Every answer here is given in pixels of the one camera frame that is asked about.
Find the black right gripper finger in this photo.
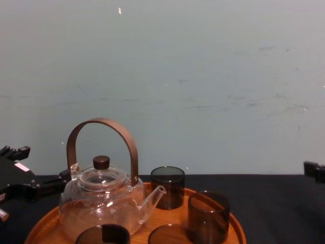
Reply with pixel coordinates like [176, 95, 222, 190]
[303, 160, 325, 184]

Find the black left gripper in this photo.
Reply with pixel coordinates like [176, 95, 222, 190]
[0, 145, 72, 202]

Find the round wooden tray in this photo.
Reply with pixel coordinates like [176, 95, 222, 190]
[24, 181, 247, 244]

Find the black table cloth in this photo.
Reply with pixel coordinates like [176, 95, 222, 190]
[0, 173, 325, 244]

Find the glass lid with brown knob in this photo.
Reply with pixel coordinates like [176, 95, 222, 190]
[77, 155, 128, 192]

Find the smoked glass cup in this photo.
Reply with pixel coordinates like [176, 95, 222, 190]
[187, 191, 231, 242]
[75, 223, 131, 244]
[150, 166, 186, 211]
[148, 224, 190, 244]

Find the glass teapot with brown handle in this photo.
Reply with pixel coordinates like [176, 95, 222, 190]
[58, 117, 167, 236]

